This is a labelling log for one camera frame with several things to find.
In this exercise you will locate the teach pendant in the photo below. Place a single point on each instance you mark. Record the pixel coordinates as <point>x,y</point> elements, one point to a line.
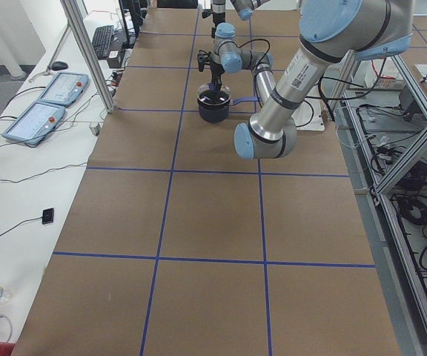
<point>35,123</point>
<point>64,88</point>

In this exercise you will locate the dark blue saucepan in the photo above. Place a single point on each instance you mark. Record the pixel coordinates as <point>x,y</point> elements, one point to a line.
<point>218,113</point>

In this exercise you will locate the upper teach pendant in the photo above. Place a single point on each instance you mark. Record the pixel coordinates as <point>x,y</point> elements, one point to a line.
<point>64,88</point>

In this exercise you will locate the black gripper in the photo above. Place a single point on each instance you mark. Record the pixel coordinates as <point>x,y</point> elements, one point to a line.
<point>216,70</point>

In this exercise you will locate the lower teach pendant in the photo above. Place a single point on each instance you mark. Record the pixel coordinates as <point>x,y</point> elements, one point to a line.
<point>35,123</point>

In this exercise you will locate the glass lid blue knob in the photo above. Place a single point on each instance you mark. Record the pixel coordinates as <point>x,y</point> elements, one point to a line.
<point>210,94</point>

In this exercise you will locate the black keyboard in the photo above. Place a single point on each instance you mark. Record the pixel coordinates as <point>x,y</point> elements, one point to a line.
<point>101,41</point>

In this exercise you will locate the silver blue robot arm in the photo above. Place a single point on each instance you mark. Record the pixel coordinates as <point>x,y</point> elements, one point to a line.
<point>243,8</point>
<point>327,31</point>

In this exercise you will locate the small black device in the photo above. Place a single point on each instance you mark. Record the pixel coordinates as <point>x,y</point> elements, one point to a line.
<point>48,216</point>

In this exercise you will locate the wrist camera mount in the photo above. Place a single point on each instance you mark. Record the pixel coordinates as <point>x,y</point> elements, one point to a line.
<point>203,60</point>

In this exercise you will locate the aluminium frame post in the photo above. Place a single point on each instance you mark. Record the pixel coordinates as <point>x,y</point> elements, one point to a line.
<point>75,20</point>

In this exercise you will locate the black computer mouse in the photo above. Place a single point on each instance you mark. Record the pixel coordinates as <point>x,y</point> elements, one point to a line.
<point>59,65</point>

